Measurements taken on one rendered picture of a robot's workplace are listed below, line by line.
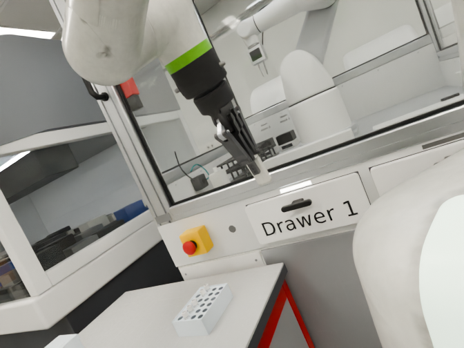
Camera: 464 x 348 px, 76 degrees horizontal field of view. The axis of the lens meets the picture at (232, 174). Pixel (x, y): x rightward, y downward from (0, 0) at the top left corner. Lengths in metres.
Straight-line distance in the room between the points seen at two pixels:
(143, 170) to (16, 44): 0.72
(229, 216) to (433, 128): 0.51
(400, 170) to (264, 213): 0.32
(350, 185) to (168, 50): 0.46
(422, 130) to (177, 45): 0.50
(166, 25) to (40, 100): 0.89
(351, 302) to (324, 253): 0.14
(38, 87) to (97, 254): 0.66
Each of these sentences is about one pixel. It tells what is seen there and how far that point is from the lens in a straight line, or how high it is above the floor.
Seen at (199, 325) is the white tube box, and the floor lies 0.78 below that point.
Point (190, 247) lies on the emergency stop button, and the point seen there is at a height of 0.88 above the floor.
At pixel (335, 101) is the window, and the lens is 0.71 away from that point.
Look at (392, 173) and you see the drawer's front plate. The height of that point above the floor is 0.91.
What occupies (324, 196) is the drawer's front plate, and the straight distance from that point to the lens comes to 0.72.
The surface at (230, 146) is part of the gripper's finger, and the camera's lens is 0.57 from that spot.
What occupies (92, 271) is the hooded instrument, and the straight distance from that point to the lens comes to 1.23.
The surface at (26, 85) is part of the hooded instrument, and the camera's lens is 1.34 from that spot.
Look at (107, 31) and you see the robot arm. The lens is 0.42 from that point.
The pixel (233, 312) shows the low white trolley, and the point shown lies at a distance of 0.72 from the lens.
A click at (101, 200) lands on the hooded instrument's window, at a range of 1.33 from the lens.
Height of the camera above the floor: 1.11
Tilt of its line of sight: 6 degrees down
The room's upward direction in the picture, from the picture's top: 24 degrees counter-clockwise
